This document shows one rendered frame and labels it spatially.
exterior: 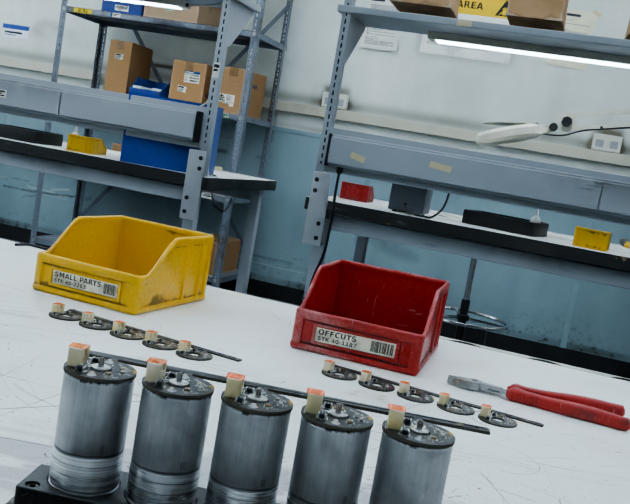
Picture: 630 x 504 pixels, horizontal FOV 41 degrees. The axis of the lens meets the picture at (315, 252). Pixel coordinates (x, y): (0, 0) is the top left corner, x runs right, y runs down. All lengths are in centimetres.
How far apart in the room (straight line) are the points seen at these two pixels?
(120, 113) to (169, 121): 19
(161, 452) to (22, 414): 16
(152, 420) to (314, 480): 6
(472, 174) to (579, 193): 31
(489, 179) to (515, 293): 220
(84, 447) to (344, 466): 9
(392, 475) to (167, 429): 8
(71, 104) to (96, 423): 282
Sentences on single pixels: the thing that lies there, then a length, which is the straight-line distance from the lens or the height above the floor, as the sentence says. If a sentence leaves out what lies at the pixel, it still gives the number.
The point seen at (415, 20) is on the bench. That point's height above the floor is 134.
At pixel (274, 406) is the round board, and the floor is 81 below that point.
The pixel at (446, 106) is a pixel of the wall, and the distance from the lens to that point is 480.
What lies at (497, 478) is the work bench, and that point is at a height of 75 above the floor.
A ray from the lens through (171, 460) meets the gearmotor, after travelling 30.
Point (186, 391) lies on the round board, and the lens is 29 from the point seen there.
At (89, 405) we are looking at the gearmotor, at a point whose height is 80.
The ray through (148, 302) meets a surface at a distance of 69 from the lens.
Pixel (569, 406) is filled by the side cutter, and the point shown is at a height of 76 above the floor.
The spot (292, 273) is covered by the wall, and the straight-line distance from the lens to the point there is 499.
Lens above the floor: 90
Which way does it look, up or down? 7 degrees down
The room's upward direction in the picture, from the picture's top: 10 degrees clockwise
